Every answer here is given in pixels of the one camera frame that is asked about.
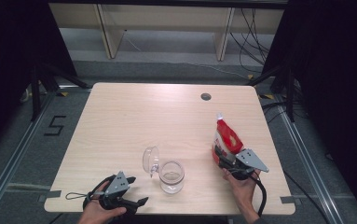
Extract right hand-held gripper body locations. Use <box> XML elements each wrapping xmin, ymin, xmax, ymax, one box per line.
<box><xmin>225</xmin><ymin>147</ymin><xmax>270</xmax><ymax>181</ymax></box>

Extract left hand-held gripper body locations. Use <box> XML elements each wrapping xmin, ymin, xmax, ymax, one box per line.
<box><xmin>98</xmin><ymin>170</ymin><xmax>137</xmax><ymax>216</ymax></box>

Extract red and white spout pouch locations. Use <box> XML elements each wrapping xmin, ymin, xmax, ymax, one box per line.
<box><xmin>211</xmin><ymin>112</ymin><xmax>245</xmax><ymax>171</ymax></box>

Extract clear glass jar with lid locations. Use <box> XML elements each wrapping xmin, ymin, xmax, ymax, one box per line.
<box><xmin>141</xmin><ymin>146</ymin><xmax>185</xmax><ymax>195</ymax></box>

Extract person's right hand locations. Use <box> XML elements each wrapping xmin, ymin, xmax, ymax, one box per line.
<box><xmin>222</xmin><ymin>169</ymin><xmax>263</xmax><ymax>211</ymax></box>

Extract person's left hand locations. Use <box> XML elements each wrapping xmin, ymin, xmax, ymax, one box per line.
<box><xmin>77</xmin><ymin>181</ymin><xmax>128</xmax><ymax>224</ymax></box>

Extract grey tape strip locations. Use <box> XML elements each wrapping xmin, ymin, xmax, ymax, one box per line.
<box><xmin>280</xmin><ymin>195</ymin><xmax>297</xmax><ymax>205</ymax></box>
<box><xmin>37</xmin><ymin>189</ymin><xmax>62</xmax><ymax>203</ymax></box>

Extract black metal stand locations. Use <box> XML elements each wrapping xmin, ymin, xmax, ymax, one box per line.
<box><xmin>246</xmin><ymin>61</ymin><xmax>295</xmax><ymax>123</ymax></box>
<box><xmin>29</xmin><ymin>61</ymin><xmax>90</xmax><ymax>123</ymax></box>

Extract black curtain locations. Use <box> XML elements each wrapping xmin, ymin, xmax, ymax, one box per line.
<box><xmin>260</xmin><ymin>0</ymin><xmax>357</xmax><ymax>220</ymax></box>
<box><xmin>0</xmin><ymin>0</ymin><xmax>78</xmax><ymax>161</ymax></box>

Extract light wooden shelf unit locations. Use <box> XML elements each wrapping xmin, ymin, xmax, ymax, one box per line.
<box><xmin>48</xmin><ymin>3</ymin><xmax>284</xmax><ymax>62</ymax></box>

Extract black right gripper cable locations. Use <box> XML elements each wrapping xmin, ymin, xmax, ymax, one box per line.
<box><xmin>249</xmin><ymin>175</ymin><xmax>268</xmax><ymax>217</ymax></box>

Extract thin grey lanyard loop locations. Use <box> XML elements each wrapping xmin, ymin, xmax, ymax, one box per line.
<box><xmin>64</xmin><ymin>191</ymin><xmax>90</xmax><ymax>201</ymax></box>

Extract metal floor rail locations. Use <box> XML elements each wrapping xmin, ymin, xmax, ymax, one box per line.
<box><xmin>0</xmin><ymin>91</ymin><xmax>57</xmax><ymax>219</ymax></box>
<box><xmin>273</xmin><ymin>95</ymin><xmax>339</xmax><ymax>224</ymax></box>

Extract black floor cable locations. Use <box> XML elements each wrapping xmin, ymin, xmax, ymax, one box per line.
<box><xmin>282</xmin><ymin>170</ymin><xmax>331</xmax><ymax>224</ymax></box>

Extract thin white cable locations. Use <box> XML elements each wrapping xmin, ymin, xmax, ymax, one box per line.
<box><xmin>124</xmin><ymin>29</ymin><xmax>251</xmax><ymax>79</ymax></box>

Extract bundle of black cables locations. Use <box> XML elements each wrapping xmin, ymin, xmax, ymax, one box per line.
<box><xmin>229</xmin><ymin>7</ymin><xmax>272</xmax><ymax>75</ymax></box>

